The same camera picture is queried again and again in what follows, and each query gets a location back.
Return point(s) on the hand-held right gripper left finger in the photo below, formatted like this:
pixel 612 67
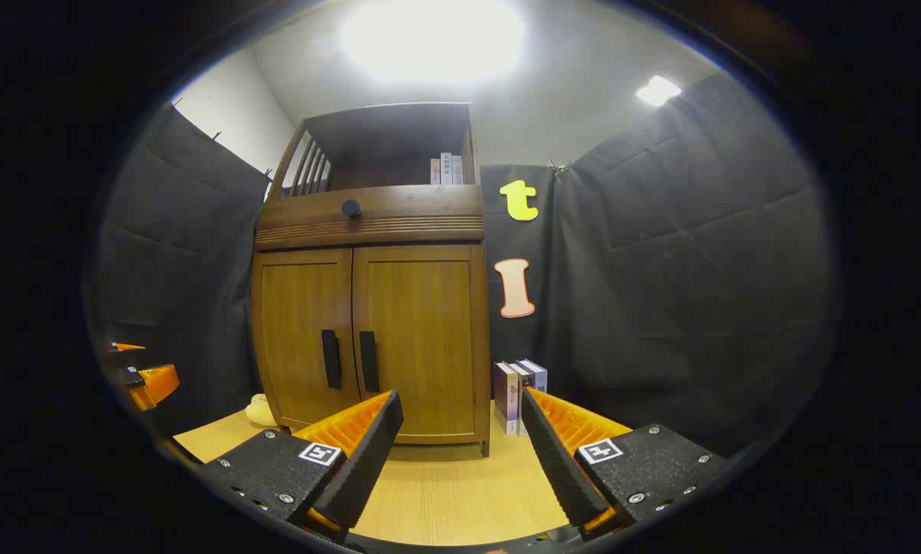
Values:
pixel 368 454

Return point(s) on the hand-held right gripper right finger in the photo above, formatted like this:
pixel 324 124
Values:
pixel 556 454

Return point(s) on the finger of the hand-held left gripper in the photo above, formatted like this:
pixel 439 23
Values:
pixel 127 348
pixel 158 383

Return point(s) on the wooden cabinet door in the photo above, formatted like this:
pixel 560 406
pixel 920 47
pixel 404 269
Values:
pixel 295 338
pixel 429 338

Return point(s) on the wooden double-door shoe cabinet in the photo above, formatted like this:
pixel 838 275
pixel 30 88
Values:
pixel 383 138

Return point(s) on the wooden cabinet drawer black knob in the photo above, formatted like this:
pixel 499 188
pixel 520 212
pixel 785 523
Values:
pixel 414 211

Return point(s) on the white purple book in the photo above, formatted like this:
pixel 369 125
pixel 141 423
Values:
pixel 505 400
pixel 538 374
pixel 523 377

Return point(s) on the cream plush toy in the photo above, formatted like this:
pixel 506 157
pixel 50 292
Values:
pixel 260 412

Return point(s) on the black backdrop cloth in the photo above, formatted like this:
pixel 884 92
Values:
pixel 699 269

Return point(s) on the pink book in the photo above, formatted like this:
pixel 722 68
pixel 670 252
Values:
pixel 435 172

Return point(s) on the small ceiling light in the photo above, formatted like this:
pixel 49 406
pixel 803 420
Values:
pixel 658 90

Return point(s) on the large ceiling light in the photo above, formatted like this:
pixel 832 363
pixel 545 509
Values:
pixel 433 38

